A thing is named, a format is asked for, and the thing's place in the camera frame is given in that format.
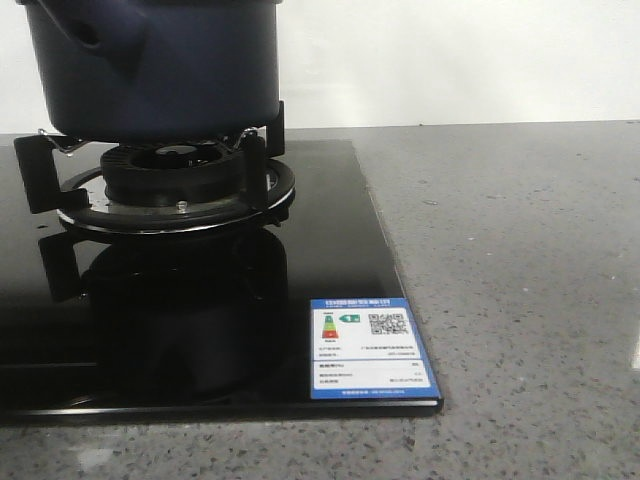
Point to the black metal pot support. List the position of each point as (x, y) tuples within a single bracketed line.
[(81, 203)]

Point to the dark blue cooking pot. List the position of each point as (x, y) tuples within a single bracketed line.
[(135, 71)]

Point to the blue energy label sticker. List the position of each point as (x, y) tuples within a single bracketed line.
[(368, 348)]

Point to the black gas burner head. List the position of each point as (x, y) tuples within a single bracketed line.
[(163, 175)]

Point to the black glass gas stove top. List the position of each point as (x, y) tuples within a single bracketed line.
[(199, 327)]

